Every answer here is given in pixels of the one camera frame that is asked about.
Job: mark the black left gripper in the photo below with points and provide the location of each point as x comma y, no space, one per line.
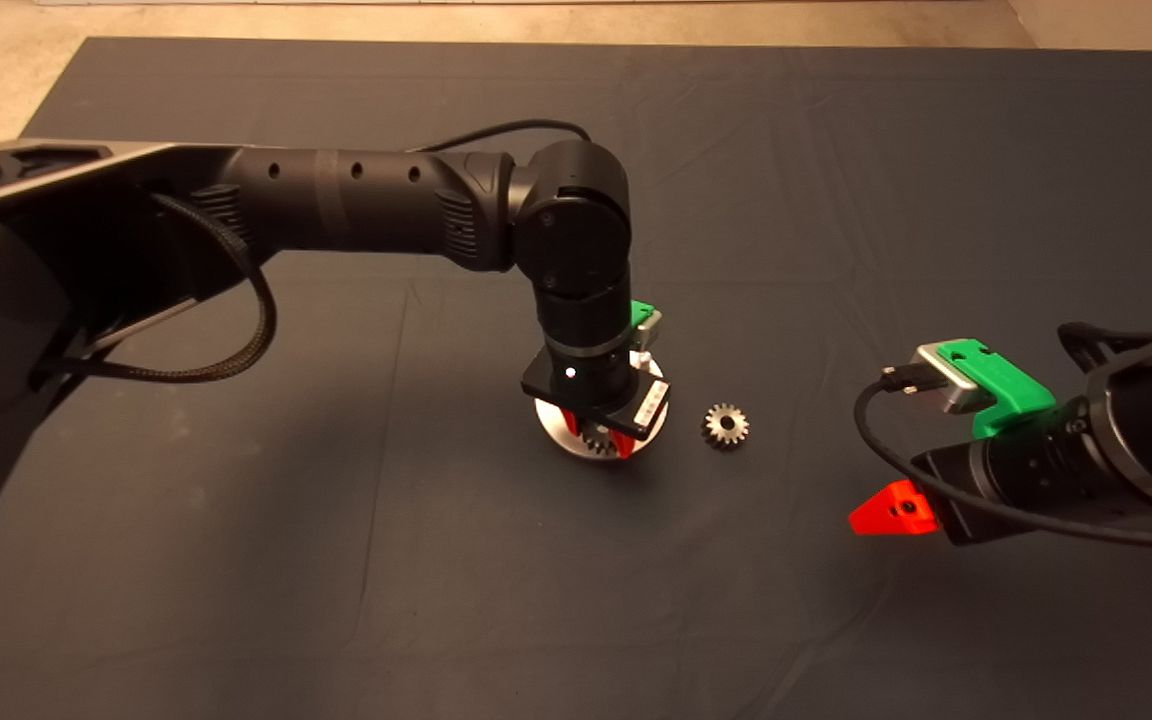
586,385

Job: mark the silver camera box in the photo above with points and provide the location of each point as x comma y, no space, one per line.
648,332
951,380

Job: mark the steel planetary gear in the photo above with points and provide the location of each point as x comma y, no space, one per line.
598,440
715,428

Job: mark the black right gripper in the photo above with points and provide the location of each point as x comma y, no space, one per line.
1016,475

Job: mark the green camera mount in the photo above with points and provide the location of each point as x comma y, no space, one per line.
1011,392
642,312

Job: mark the round metal carrier plate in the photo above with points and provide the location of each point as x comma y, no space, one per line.
554,425

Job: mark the silver right camera box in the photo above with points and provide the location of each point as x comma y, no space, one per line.
951,380

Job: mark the silver left camera box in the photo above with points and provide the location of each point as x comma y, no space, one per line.
648,332

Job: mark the green right camera mount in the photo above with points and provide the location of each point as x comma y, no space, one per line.
1011,392

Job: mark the dark table cloth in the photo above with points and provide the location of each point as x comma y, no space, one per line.
836,200

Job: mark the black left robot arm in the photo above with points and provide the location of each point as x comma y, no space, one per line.
356,200

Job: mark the green left camera mount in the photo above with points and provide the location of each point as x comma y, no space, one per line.
642,312

